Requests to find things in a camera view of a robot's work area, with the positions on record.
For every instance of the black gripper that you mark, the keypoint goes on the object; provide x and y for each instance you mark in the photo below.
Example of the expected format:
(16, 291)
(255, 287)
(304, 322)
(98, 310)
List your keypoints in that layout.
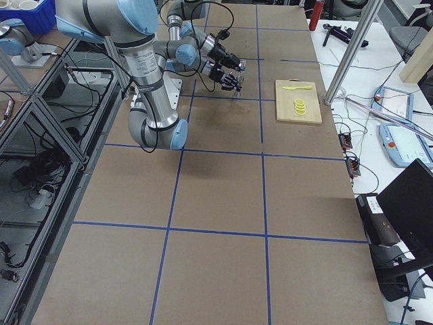
(214, 72)
(217, 52)

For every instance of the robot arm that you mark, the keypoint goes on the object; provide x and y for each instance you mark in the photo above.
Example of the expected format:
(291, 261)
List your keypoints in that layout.
(132, 25)
(193, 42)

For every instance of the yellow plastic knife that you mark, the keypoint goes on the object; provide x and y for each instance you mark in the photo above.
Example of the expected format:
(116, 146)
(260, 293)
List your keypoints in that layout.
(293, 88)

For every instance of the wooden cutting board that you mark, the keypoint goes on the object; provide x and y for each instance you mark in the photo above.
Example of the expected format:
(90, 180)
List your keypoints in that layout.
(285, 108)

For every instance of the red cylinder bottle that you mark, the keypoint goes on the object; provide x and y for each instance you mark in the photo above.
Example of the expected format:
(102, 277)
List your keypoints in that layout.
(316, 14)

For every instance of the blue teach pendant far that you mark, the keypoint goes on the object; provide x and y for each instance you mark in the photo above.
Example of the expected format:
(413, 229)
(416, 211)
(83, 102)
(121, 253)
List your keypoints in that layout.
(394, 103)

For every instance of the blue teach pendant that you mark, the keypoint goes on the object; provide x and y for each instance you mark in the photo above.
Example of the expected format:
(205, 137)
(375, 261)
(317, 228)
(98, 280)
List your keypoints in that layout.
(394, 103)
(404, 146)

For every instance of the blue teach pendant near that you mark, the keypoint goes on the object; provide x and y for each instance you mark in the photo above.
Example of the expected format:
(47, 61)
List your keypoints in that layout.
(404, 146)

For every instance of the blue plastic bin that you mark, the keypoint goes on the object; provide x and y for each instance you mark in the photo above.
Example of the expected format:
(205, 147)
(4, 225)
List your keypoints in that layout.
(39, 20)

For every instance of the black laptop monitor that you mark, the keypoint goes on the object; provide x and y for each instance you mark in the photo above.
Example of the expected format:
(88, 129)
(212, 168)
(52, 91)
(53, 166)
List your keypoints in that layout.
(407, 204)

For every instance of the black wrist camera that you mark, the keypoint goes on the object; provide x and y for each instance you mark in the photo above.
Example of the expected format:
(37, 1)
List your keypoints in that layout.
(222, 34)

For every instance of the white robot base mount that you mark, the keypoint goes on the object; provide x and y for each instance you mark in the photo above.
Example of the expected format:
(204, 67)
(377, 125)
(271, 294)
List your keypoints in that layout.
(173, 89)

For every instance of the aluminium frame post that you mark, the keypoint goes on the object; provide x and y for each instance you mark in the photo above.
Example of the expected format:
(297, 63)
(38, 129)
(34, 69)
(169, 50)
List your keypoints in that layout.
(363, 26)

